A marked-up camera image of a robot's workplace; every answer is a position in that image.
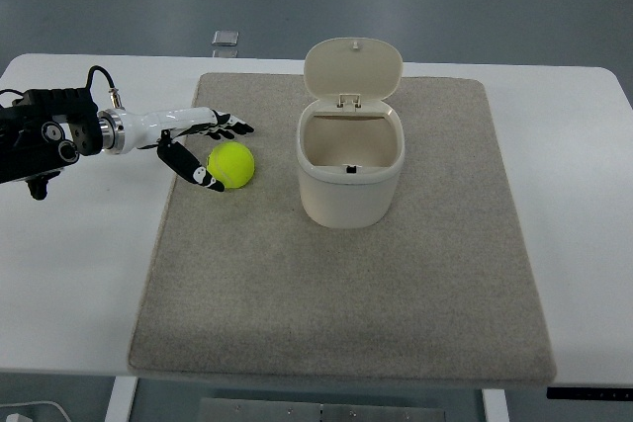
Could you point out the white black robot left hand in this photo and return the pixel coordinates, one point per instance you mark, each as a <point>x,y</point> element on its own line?
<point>124,131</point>

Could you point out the yellow-green tennis ball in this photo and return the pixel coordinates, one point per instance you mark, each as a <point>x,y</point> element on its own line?
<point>232,163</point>

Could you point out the small metal floor plate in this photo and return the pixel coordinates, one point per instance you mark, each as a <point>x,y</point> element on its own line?
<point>225,53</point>

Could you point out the metal floor socket plate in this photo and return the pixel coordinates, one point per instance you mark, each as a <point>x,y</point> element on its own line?
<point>225,38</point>

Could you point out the grey felt table mat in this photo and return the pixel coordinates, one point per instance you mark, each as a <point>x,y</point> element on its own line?
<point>244,285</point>

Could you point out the beige lidded plastic bin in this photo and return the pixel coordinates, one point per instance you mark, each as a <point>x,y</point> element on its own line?
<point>350,143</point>

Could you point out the white left table leg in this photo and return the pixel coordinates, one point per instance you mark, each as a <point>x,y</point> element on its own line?
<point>121,400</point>

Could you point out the white table leg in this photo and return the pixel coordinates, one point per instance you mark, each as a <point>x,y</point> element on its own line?
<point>121,400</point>
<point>495,405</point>

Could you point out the white right table leg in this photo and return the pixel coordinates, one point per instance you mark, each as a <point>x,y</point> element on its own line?
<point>495,405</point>

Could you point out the black desk control panel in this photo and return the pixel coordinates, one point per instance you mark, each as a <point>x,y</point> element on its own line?
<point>589,393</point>

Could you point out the grey metal base plate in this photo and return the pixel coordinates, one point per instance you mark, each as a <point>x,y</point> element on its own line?
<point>225,409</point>

